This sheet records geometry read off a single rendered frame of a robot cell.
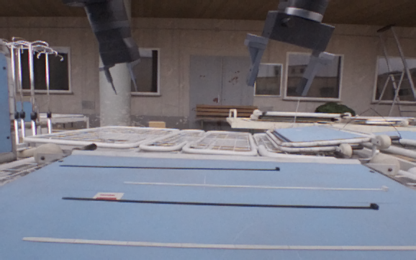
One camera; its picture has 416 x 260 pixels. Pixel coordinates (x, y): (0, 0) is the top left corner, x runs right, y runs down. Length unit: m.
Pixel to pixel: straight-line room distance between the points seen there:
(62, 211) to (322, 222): 0.33
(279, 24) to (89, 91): 6.91
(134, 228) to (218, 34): 6.39
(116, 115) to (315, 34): 4.13
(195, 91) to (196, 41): 1.46
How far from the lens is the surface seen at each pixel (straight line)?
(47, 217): 0.33
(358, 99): 7.61
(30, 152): 1.03
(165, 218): 0.28
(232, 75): 6.24
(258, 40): 0.46
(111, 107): 4.42
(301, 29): 0.48
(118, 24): 0.47
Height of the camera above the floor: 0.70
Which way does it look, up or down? 6 degrees down
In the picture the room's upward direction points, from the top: 2 degrees clockwise
